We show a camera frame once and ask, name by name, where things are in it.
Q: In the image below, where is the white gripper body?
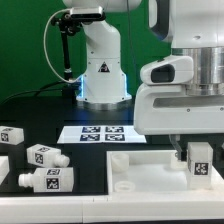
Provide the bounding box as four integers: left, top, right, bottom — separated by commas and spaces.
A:
134, 84, 224, 135

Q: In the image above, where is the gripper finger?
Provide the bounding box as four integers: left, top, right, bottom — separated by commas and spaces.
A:
169, 134, 187, 162

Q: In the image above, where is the white square table top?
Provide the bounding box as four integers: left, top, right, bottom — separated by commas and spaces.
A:
105, 149, 223, 195

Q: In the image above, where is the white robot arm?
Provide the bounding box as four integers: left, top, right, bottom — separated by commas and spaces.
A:
63, 0, 224, 138

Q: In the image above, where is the white U-shaped obstacle fence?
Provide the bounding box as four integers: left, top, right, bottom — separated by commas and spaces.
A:
0, 171, 224, 224

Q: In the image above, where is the white fiducial marker sheet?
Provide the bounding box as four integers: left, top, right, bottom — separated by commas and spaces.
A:
58, 125, 146, 144

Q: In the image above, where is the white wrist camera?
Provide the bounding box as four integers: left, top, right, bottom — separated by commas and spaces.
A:
140, 55, 194, 85

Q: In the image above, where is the grey camera cable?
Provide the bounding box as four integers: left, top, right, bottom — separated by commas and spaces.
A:
0, 8, 83, 104

